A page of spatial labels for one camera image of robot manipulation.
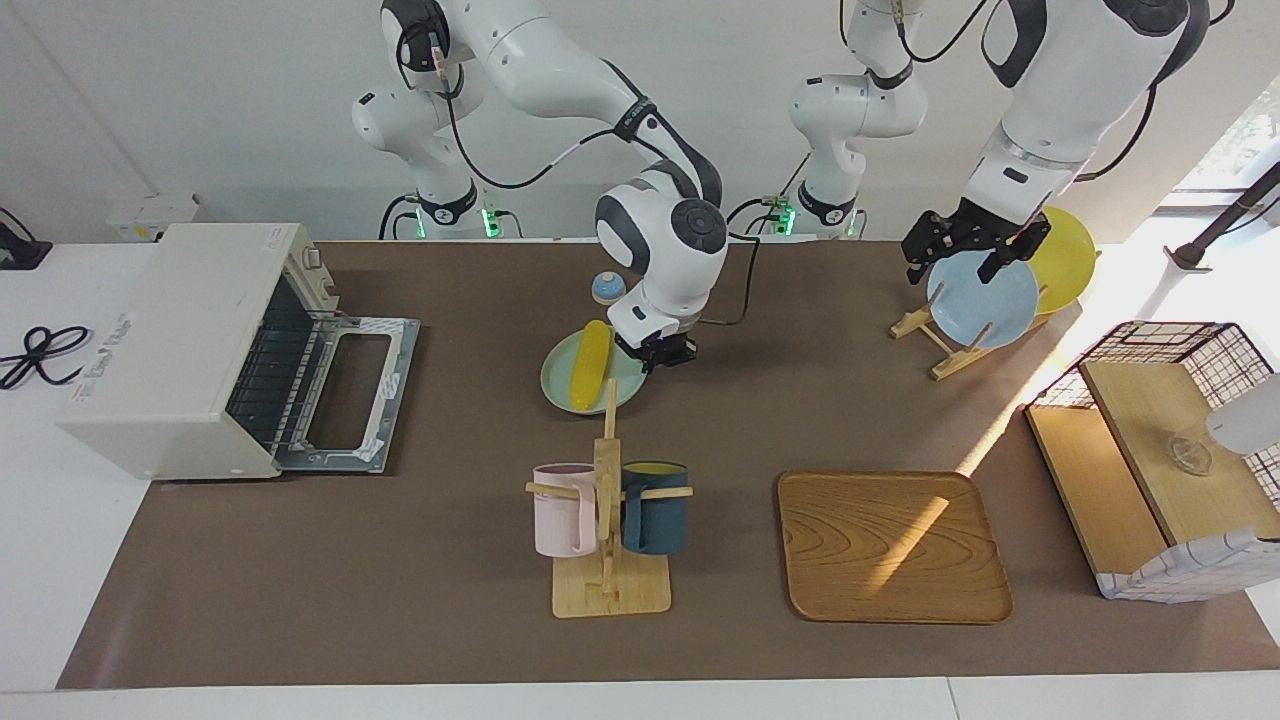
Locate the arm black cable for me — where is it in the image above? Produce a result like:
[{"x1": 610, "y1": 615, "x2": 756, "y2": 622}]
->
[
  {"x1": 425, "y1": 40, "x2": 763, "y2": 327},
  {"x1": 840, "y1": 0, "x2": 1236, "y2": 183}
]

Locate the black angled stand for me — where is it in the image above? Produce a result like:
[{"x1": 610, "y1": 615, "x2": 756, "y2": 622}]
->
[{"x1": 1165, "y1": 160, "x2": 1280, "y2": 271}]

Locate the light blue plate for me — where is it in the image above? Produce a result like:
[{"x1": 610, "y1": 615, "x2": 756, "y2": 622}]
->
[{"x1": 926, "y1": 246, "x2": 1041, "y2": 350}]

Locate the yellow plate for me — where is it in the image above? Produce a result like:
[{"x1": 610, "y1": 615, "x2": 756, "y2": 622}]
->
[{"x1": 1020, "y1": 205, "x2": 1098, "y2": 313}]

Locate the coiled black cable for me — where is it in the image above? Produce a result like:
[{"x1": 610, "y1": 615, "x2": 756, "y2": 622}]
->
[{"x1": 0, "y1": 325, "x2": 93, "y2": 391}]

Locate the left base black cable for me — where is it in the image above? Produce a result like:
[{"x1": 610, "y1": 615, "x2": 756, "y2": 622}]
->
[{"x1": 717, "y1": 150, "x2": 811, "y2": 237}]

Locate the white cylindrical object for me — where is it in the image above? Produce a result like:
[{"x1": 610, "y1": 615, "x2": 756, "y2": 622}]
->
[{"x1": 1205, "y1": 372, "x2": 1280, "y2": 456}]

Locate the white toaster oven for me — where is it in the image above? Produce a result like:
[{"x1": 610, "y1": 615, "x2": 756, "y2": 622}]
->
[{"x1": 57, "y1": 222, "x2": 421, "y2": 481}]

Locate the yellow corn cob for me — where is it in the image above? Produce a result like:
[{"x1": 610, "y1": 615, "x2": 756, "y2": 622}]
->
[{"x1": 569, "y1": 319, "x2": 613, "y2": 411}]

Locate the wire basket wooden shelf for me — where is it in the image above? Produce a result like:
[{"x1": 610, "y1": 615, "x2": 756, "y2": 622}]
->
[{"x1": 1024, "y1": 321, "x2": 1280, "y2": 603}]

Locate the black clamp base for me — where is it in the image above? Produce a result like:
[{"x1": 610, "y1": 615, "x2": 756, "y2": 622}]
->
[{"x1": 0, "y1": 208, "x2": 53, "y2": 271}]

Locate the white socket box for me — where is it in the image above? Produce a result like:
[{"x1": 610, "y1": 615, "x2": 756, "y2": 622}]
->
[{"x1": 105, "y1": 193, "x2": 201, "y2": 244}]

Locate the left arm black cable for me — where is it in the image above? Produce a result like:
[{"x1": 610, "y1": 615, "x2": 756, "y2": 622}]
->
[{"x1": 840, "y1": 0, "x2": 1236, "y2": 183}]

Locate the wooden mug tree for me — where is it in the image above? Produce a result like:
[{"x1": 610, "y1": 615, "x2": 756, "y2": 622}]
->
[{"x1": 526, "y1": 377, "x2": 694, "y2": 618}]

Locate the pink mug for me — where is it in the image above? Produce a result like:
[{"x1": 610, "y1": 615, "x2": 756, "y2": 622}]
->
[{"x1": 532, "y1": 462, "x2": 601, "y2": 559}]

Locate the right base black cable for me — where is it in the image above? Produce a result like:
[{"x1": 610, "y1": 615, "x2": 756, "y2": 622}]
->
[{"x1": 378, "y1": 195, "x2": 421, "y2": 241}]

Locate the brown table mat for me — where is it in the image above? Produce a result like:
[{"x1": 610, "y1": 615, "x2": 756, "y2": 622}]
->
[{"x1": 57, "y1": 240, "x2": 1280, "y2": 691}]

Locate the wooden dish rack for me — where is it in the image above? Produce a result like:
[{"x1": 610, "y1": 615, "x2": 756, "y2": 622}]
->
[{"x1": 889, "y1": 285, "x2": 1051, "y2": 381}]

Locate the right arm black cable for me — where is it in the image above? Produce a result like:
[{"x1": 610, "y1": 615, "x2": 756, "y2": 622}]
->
[{"x1": 425, "y1": 40, "x2": 763, "y2": 327}]

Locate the light green plate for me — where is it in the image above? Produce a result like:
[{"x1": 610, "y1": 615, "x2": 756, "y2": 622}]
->
[{"x1": 540, "y1": 325, "x2": 648, "y2": 415}]

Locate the dark blue mug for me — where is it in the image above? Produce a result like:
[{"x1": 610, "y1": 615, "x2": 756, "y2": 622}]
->
[{"x1": 620, "y1": 460, "x2": 691, "y2": 557}]

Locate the base black cable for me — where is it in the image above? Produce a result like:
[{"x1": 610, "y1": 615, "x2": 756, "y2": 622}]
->
[
  {"x1": 717, "y1": 150, "x2": 811, "y2": 237},
  {"x1": 378, "y1": 195, "x2": 421, "y2": 241}
]

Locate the wooden serving tray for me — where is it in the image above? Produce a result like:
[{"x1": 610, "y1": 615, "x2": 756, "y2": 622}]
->
[{"x1": 777, "y1": 470, "x2": 1014, "y2": 625}]

